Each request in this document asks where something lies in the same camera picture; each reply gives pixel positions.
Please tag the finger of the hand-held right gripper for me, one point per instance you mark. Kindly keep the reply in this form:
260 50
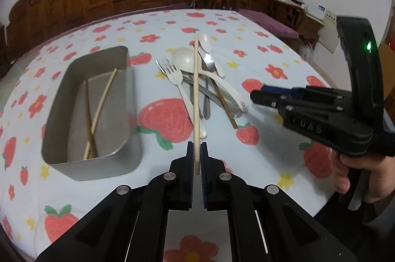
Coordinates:
268 99
287 90

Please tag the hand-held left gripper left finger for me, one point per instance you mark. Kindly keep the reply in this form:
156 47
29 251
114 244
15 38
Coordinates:
190 166

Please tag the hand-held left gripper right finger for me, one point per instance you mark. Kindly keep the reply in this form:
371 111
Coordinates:
203 169

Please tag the dark brown wooden chopstick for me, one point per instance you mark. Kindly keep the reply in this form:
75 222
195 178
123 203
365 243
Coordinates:
226 107

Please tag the large metal spoon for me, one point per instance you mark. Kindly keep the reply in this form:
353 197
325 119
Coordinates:
213 96

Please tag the small metal spoon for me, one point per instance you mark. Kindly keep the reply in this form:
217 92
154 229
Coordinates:
208 61

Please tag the light wooden chopstick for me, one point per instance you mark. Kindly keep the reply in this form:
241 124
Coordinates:
195 95

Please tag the small white plastic spoon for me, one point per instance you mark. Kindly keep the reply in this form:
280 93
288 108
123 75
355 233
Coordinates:
206 42

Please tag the white plastic fork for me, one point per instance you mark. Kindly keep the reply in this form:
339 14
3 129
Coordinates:
174 78

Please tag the large white plastic spoon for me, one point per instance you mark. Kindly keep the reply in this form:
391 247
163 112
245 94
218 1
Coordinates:
183 58

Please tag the rectangular metal container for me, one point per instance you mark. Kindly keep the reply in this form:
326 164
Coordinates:
92 167

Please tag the person's right forearm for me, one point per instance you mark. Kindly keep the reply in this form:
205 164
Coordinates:
384 218

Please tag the person's right hand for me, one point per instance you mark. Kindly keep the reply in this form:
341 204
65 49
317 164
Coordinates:
379 175

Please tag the strawberry flower printed tablecloth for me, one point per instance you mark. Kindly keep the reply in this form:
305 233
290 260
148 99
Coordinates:
271 132

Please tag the white plastic bag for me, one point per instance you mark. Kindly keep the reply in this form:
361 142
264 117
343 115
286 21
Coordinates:
305 50

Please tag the purple seat cushion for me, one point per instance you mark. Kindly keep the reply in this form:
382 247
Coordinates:
271 22

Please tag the white box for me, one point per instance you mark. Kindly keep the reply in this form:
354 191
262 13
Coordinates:
316 13

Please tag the pale bamboo chopstick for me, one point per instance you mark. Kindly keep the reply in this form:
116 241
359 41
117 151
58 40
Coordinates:
101 104

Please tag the brown bamboo chopstick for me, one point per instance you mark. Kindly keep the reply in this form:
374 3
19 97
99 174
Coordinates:
88 113

